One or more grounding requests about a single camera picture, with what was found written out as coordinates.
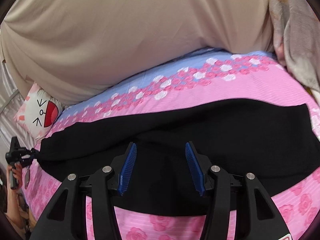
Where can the beige pillow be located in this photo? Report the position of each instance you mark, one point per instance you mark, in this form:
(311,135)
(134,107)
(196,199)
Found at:
(75,49)

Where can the black pants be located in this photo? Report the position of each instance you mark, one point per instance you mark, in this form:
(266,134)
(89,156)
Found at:
(240,135)

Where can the pink floral bed sheet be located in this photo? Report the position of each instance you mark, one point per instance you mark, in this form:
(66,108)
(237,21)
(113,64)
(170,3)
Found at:
(201,77)

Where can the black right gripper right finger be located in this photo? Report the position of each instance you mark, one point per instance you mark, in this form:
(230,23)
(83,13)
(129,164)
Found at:
(199,166)

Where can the left hand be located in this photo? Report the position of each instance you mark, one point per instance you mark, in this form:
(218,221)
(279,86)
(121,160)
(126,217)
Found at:
(17,174)

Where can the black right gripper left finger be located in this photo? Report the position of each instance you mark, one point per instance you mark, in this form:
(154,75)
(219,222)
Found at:
(122,166)

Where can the white cartoon face cushion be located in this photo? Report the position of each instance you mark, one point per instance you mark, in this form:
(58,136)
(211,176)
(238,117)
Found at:
(38,113)

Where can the grey floral blanket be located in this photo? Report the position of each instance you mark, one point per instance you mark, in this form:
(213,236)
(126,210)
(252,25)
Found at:
(296,39)

